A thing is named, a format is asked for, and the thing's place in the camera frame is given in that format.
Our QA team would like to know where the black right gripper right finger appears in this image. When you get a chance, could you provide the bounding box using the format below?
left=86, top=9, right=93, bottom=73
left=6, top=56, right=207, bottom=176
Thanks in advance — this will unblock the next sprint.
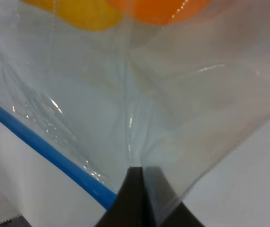
left=143, top=166, right=204, bottom=227

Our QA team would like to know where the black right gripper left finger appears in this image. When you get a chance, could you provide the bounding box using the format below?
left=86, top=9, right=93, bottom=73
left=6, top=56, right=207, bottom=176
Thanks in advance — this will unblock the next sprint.
left=96, top=167, right=156, bottom=227

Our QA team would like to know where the yellow pear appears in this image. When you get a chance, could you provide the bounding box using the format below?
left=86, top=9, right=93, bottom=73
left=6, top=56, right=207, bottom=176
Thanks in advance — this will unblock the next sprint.
left=23, top=0, right=122, bottom=31

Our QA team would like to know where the clear zip bag blue seal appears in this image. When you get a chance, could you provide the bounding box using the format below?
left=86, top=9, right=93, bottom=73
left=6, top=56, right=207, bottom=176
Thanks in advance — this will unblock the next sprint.
left=0, top=0, right=270, bottom=227

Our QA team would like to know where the orange fruit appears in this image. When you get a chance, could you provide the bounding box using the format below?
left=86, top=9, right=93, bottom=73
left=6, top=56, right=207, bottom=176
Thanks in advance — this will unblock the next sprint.
left=108, top=0, right=211, bottom=25

